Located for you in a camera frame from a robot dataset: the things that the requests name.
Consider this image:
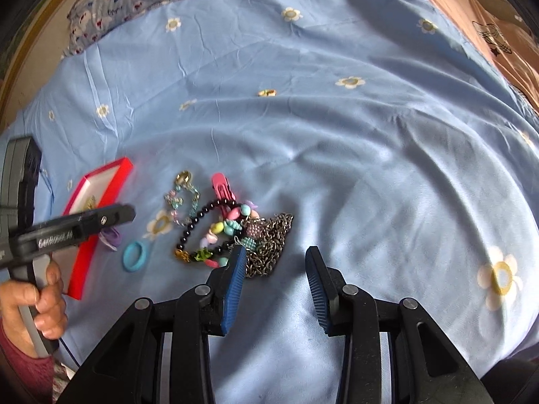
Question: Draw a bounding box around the person's left forearm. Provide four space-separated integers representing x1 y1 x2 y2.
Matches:
0 322 57 404

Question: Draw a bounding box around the red cardboard box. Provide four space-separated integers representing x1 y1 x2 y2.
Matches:
62 157 134 300

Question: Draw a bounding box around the cartoon print pillow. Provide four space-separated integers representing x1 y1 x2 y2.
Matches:
61 0 209 57

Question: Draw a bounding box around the purple hair ring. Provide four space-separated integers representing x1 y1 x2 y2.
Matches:
99 226 124 252

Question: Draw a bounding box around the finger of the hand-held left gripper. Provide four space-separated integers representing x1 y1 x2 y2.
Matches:
76 203 136 237

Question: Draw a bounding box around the pink hair clip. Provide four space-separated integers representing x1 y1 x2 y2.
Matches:
211 172 239 213

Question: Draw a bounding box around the crystal bead bracelet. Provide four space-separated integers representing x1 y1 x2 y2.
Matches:
164 170 203 226

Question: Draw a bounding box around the person's left hand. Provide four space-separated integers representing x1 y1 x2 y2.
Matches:
0 259 68 360

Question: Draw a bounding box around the colourful bead bracelet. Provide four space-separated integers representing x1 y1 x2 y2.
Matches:
198 202 262 268

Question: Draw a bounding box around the thin black cable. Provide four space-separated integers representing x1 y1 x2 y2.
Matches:
58 336 82 372

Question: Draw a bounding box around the blue hair ring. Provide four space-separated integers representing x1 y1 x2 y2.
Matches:
122 240 153 273

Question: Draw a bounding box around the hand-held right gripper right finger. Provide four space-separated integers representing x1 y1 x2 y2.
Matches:
305 245 493 404

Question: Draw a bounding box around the black bead bracelet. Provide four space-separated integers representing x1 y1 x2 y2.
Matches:
175 200 249 268

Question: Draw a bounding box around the metal chain necklace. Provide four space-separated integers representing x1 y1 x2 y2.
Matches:
240 212 295 279

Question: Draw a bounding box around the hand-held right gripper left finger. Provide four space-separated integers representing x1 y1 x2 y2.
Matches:
57 244 249 404

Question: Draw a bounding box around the pink printed blanket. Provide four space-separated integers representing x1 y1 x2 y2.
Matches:
396 0 539 114

